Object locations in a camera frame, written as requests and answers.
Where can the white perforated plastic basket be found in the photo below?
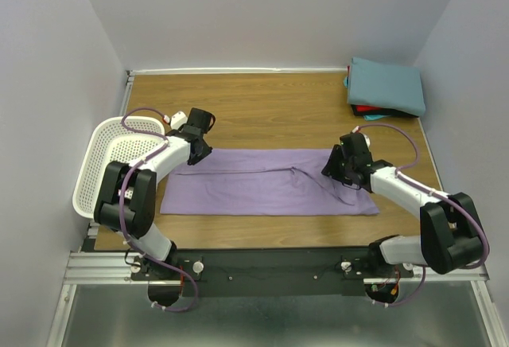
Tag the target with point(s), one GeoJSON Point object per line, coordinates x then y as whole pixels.
{"type": "Point", "coordinates": [112, 142]}

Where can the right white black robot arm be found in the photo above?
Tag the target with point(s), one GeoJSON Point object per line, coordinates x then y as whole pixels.
{"type": "Point", "coordinates": [450, 236]}

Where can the folded teal t shirt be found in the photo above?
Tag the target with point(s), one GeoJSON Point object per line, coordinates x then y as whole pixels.
{"type": "Point", "coordinates": [387, 86]}

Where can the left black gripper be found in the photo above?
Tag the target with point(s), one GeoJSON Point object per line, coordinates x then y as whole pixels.
{"type": "Point", "coordinates": [207, 150]}

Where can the purple t shirt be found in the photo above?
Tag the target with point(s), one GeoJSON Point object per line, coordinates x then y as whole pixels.
{"type": "Point", "coordinates": [262, 183]}

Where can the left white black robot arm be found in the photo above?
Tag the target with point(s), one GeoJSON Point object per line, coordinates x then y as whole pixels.
{"type": "Point", "coordinates": [126, 200]}

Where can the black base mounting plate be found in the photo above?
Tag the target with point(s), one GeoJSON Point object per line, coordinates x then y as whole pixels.
{"type": "Point", "coordinates": [268, 272]}

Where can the folded red t shirt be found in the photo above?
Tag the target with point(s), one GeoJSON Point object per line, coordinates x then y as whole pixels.
{"type": "Point", "coordinates": [367, 110]}

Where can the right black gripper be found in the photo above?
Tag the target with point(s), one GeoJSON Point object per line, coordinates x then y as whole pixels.
{"type": "Point", "coordinates": [331, 165]}

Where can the aluminium extrusion rail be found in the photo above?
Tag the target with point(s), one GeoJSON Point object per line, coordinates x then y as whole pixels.
{"type": "Point", "coordinates": [110, 268]}

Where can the folded turquoise t shirt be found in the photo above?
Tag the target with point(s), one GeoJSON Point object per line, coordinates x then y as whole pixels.
{"type": "Point", "coordinates": [356, 113]}

